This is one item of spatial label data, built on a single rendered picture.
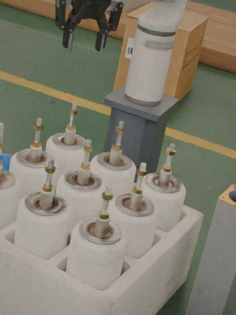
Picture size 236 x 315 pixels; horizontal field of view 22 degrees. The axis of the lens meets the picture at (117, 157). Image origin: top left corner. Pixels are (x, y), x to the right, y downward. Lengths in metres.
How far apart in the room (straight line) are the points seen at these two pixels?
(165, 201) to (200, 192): 0.57
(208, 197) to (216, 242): 0.62
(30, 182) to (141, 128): 0.36
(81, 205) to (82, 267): 0.16
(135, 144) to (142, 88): 0.14
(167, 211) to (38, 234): 0.28
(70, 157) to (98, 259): 0.33
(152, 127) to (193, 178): 0.41
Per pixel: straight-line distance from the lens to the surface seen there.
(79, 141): 1.33
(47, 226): 1.07
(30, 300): 1.11
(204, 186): 1.80
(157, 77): 1.44
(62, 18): 1.20
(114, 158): 1.26
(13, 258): 1.09
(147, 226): 1.11
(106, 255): 1.02
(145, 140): 1.47
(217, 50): 2.87
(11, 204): 1.15
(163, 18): 1.41
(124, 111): 1.45
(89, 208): 1.16
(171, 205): 1.21
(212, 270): 1.17
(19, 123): 1.97
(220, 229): 1.12
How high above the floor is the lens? 0.84
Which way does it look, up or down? 27 degrees down
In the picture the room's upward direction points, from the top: 11 degrees clockwise
